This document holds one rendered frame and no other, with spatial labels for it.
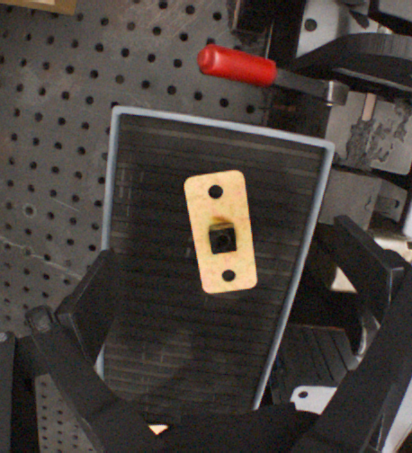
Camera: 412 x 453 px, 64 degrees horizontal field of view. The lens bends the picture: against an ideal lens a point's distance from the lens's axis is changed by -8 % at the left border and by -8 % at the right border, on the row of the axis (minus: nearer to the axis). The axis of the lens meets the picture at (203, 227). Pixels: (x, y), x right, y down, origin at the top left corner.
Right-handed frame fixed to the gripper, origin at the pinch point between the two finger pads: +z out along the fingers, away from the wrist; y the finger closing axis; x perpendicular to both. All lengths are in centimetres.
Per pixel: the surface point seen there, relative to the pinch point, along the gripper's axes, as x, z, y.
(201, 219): 1.4, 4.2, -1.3
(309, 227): -0.1, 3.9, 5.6
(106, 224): 2.1, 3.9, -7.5
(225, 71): 10.4, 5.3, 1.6
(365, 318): -15.3, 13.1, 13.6
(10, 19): 33, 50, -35
